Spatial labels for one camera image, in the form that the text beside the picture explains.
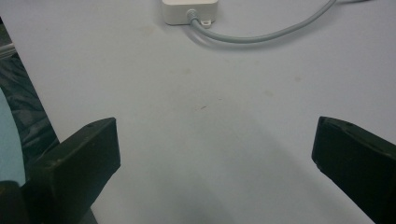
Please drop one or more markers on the white power strip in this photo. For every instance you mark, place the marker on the white power strip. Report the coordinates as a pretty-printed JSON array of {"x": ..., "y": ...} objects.
[{"x": 190, "y": 11}]

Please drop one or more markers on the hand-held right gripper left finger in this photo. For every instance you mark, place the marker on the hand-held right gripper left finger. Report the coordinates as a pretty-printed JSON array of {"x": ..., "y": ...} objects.
[{"x": 74, "y": 161}]

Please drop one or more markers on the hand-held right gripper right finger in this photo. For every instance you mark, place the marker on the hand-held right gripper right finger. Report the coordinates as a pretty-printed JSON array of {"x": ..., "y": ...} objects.
[{"x": 358, "y": 165}]

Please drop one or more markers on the dark plastic sheet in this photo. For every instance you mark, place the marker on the dark plastic sheet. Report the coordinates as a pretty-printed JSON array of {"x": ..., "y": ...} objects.
[{"x": 26, "y": 105}]

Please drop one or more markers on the light blue cloth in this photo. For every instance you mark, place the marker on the light blue cloth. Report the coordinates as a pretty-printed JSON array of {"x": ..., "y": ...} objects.
[{"x": 9, "y": 146}]

